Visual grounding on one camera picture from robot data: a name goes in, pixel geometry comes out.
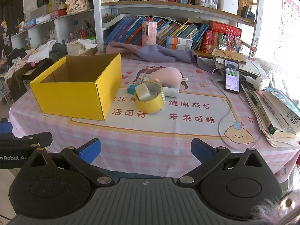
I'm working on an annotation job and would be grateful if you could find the tissue box with tissues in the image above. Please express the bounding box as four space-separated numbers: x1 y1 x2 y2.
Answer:
67 39 98 56

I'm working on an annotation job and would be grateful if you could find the black smartphone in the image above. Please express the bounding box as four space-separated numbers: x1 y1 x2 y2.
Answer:
224 60 240 94

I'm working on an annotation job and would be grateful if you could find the yellow cardboard box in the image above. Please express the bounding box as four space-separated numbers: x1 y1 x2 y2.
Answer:
30 53 122 121

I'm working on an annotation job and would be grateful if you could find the white spray bottle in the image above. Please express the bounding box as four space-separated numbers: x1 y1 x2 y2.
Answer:
162 87 179 98

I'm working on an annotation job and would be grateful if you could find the white charging cable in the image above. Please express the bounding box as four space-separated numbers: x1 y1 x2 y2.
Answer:
211 67 261 149

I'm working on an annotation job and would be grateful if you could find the orange blue white box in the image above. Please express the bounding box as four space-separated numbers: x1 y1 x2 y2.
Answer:
166 37 193 51

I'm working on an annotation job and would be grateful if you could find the pink cylinder device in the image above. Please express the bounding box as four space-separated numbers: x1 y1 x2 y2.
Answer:
141 21 157 46

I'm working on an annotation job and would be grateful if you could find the pink plush pig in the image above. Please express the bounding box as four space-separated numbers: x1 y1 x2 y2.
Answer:
149 67 183 88

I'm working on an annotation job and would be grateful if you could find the cream eraser block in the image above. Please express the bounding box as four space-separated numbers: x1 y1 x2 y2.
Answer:
135 83 151 102

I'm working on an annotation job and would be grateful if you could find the pile of papers and books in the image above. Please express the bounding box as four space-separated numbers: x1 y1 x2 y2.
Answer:
213 58 299 147

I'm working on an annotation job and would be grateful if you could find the white pen holder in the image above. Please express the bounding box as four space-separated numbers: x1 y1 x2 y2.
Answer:
217 0 239 15

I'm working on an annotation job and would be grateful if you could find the yellow tape roll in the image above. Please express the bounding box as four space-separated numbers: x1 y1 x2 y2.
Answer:
135 82 166 114

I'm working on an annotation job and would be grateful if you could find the pile of clothes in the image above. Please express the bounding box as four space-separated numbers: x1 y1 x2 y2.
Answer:
1 40 67 102

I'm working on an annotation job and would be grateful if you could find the red dictionary book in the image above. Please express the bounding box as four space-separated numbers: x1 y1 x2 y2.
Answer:
208 20 242 36

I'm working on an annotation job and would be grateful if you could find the pink cartoon desk mat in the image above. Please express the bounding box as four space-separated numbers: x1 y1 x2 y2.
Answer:
72 64 262 149

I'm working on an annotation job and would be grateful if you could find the white staples box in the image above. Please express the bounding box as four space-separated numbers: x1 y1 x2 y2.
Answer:
135 73 146 85

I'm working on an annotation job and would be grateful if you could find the blue tissue pack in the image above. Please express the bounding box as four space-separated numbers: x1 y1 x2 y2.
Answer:
127 85 137 95

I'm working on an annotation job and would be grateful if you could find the white bookshelf frame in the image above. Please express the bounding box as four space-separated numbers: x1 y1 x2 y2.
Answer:
93 0 262 57

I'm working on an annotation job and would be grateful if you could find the purple pink cloth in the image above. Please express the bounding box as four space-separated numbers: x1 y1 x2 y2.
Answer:
106 42 216 73

